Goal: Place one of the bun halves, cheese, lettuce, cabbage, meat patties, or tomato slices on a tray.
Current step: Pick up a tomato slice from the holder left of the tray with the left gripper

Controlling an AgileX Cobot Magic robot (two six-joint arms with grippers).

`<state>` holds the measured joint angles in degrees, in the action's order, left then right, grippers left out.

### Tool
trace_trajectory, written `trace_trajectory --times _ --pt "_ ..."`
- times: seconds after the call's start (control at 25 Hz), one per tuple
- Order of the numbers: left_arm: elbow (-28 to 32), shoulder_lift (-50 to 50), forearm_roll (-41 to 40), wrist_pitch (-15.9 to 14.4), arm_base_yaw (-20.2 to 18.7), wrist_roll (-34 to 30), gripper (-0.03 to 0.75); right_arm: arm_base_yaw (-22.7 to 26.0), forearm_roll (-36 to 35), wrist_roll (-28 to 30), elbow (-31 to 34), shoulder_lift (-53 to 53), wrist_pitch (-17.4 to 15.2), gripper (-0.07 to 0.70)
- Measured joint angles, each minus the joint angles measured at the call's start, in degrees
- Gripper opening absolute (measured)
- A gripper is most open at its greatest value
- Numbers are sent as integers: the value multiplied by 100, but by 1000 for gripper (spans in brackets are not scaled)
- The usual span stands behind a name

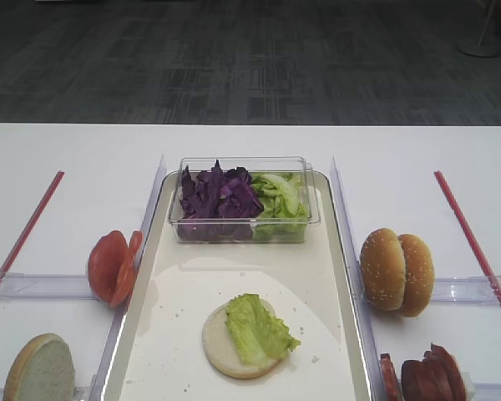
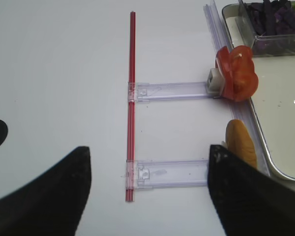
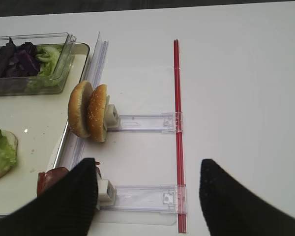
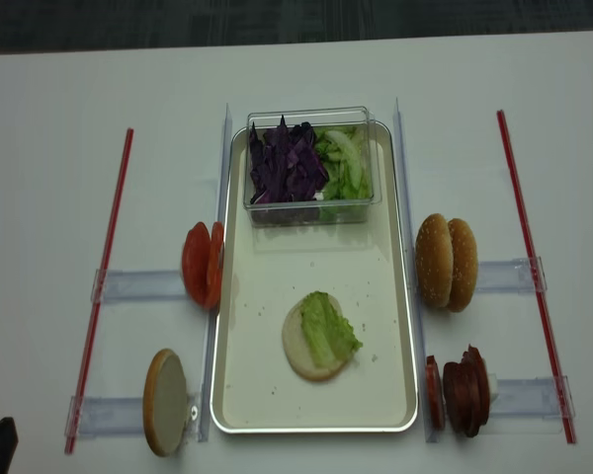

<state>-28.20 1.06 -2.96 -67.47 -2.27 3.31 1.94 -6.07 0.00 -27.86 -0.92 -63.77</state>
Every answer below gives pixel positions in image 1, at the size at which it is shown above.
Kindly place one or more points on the sausage slice red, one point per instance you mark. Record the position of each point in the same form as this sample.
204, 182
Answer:
389, 378

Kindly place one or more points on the purple cabbage pieces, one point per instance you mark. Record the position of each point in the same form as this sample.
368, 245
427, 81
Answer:
218, 194

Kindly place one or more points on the right upper clear pusher track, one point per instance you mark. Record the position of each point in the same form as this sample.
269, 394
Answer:
478, 291

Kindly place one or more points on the sesame bun top front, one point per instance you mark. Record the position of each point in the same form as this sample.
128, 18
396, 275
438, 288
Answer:
383, 269

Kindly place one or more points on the bun half left rack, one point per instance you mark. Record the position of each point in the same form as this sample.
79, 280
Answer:
42, 370

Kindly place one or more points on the bottom bun on tray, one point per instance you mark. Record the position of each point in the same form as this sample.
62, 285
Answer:
221, 352

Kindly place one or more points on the right red strip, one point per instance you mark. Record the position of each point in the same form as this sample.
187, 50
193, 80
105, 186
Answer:
467, 231

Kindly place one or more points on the right clear long rail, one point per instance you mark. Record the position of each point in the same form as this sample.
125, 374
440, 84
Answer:
370, 359

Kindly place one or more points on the cream rectangular tray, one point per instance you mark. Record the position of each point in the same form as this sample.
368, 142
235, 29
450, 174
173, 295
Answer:
160, 354

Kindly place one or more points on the clear plastic salad container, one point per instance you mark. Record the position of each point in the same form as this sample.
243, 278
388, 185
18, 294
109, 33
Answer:
253, 165

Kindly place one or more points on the left red strip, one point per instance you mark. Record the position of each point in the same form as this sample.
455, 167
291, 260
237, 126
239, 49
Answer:
12, 255

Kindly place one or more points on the lettuce leaf on bun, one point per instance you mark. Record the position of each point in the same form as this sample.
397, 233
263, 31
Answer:
258, 335

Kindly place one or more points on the bun top behind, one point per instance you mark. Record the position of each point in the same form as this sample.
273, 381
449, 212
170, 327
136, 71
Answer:
419, 275

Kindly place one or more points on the red strip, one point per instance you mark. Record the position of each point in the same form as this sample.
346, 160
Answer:
12, 255
467, 231

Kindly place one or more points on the large tomato slice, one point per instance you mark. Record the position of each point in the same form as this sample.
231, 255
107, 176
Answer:
104, 263

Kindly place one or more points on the green lettuce pieces in container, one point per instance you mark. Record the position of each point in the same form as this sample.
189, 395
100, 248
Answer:
282, 195

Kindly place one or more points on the left upper clear pusher track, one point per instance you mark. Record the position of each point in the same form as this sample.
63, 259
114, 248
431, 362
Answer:
43, 286

